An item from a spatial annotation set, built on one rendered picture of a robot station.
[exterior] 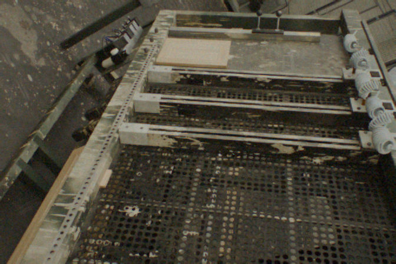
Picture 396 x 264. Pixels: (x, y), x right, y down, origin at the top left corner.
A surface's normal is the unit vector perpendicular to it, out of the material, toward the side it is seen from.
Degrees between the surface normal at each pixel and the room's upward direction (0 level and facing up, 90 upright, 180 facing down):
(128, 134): 90
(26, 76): 0
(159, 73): 90
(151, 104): 90
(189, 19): 90
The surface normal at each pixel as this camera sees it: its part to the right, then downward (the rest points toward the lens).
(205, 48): -0.02, -0.79
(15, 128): 0.84, -0.33
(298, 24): -0.15, 0.62
